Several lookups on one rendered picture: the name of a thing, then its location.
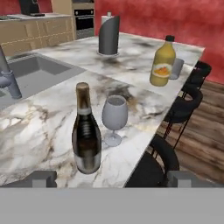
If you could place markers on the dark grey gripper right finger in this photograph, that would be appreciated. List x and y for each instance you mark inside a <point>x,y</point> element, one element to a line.
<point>182,178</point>

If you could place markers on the black coffee machine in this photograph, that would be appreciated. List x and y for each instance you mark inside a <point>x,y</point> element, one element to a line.
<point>30,7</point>

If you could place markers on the black oven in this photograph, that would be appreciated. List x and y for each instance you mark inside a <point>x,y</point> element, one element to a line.
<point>84,22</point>

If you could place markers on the orange juice bottle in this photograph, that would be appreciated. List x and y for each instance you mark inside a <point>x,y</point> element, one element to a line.
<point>162,64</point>

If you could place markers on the black bar stool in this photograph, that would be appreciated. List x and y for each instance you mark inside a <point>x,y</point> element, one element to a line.
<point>199,73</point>
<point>183,106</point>
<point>154,166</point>

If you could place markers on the grey tap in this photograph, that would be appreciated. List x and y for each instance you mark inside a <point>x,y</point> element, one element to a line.
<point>8,78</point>

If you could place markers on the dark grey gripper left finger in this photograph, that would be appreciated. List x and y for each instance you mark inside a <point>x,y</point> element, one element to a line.
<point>40,178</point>

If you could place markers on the beige cupboard run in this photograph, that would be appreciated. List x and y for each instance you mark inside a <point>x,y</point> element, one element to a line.
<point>35,32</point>

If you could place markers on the dark wine bottle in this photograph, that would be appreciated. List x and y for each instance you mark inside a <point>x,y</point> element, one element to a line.
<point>86,132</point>

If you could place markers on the grey wine glass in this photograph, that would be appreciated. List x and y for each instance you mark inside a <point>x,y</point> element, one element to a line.
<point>114,115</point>

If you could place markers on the grey glass cup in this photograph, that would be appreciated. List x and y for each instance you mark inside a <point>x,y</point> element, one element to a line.
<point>176,68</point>

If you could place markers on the grey paper towel holder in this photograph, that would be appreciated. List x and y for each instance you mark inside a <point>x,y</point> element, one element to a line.
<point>109,36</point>

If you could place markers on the grey sink basin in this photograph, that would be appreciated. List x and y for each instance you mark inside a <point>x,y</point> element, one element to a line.
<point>35,75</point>

